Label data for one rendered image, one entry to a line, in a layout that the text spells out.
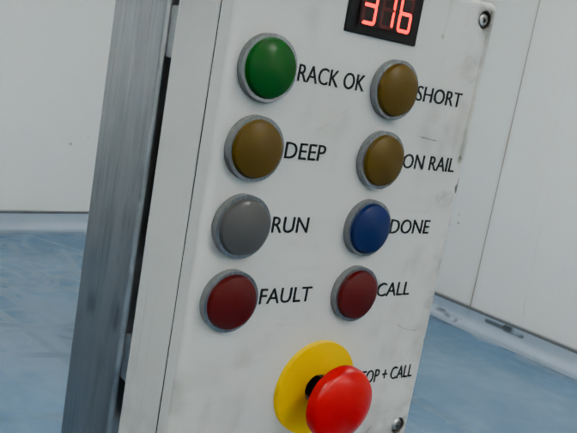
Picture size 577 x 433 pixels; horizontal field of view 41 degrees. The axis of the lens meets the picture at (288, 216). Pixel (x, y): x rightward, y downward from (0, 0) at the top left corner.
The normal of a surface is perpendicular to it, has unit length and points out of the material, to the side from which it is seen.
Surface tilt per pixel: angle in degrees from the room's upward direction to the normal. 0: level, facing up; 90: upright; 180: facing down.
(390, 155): 87
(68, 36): 90
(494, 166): 90
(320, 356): 90
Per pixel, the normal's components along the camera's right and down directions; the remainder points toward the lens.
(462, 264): -0.75, 0.00
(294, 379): 0.60, 0.26
